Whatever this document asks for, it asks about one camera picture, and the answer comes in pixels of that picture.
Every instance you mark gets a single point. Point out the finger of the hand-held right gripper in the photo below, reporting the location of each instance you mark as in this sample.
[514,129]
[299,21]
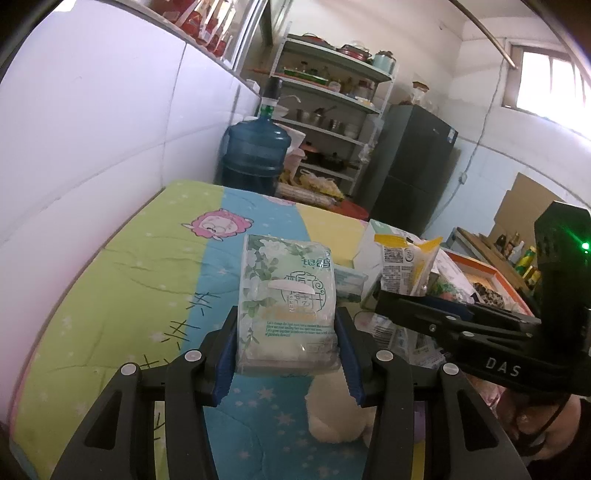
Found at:
[466,313]
[406,309]

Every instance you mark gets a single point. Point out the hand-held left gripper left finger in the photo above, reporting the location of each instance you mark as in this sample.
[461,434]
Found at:
[226,364]

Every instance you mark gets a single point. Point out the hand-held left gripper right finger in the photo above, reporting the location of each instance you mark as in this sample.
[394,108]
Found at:
[353,374]

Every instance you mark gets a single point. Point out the orange rimmed tray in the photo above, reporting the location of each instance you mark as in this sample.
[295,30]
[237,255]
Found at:
[480,272]

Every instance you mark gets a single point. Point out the cream plush teddy bear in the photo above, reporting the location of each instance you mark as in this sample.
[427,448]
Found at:
[332,415]

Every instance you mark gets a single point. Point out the yellow white snack packet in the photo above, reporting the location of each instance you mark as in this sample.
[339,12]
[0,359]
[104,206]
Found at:
[415,263]

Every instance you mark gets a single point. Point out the green floral tissue pack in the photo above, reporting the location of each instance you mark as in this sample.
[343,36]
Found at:
[286,277]

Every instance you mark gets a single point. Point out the person's right hand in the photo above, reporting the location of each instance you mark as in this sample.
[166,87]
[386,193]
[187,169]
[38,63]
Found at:
[570,434]

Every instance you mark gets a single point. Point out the leopard print plush toy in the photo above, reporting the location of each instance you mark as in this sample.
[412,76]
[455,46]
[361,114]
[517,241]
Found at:
[489,295]

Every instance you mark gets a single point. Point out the floral print pack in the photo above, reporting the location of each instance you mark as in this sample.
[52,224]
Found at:
[448,288]

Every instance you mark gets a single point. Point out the clear plastic wipes packet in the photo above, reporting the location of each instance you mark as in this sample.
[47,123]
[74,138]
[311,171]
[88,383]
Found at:
[406,341]

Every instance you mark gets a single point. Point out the yellow green bottle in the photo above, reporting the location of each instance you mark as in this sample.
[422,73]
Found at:
[526,261]

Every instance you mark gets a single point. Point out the white bottle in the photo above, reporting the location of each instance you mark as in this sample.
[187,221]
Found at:
[513,249]

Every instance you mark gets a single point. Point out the wooden board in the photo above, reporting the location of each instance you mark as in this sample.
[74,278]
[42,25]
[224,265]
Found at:
[475,242]

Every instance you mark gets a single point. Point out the dark glass bottle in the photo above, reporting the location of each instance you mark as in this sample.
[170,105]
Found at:
[501,242]

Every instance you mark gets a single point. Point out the brown cardboard sheet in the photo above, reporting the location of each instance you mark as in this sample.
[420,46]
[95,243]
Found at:
[521,203]

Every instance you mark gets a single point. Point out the colourful printed blanket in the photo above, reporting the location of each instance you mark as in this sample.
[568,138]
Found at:
[138,277]

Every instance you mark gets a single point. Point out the dark grey fridge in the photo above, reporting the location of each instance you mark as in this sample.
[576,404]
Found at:
[406,175]

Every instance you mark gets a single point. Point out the long noodle pack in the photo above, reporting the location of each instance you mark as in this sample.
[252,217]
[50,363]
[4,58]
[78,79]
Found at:
[300,196]

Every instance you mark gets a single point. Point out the black wok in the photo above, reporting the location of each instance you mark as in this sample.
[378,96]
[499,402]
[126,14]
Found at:
[332,161]

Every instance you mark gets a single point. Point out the pink plastic container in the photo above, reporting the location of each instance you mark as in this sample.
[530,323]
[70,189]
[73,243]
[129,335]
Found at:
[295,161]

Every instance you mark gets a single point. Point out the dark clay pot red lid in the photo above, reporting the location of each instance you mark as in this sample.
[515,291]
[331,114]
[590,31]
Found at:
[311,150]

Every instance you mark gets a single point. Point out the small barred window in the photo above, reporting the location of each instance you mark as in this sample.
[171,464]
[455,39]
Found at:
[554,83]

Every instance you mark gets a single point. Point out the blue water jug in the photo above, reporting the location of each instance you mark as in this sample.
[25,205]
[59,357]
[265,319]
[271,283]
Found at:
[251,152]

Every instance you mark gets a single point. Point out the white metal shelf rack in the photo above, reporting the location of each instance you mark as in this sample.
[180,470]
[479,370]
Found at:
[318,96]

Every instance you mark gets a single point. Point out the white bowl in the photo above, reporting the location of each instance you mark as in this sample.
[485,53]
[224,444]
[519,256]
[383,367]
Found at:
[279,110]

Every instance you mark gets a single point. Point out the green tray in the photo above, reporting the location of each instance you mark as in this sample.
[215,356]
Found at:
[302,73]

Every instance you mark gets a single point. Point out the red cooking pot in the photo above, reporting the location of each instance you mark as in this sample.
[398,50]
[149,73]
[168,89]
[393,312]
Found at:
[355,50]

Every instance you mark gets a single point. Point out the curved metal rod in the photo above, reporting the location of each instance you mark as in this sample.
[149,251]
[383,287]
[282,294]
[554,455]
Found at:
[489,30]

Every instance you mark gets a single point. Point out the large sliding window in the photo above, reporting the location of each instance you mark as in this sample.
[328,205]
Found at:
[251,32]

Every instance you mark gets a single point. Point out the red oil bottle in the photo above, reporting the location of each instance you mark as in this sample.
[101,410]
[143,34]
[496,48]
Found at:
[212,27]
[191,21]
[226,44]

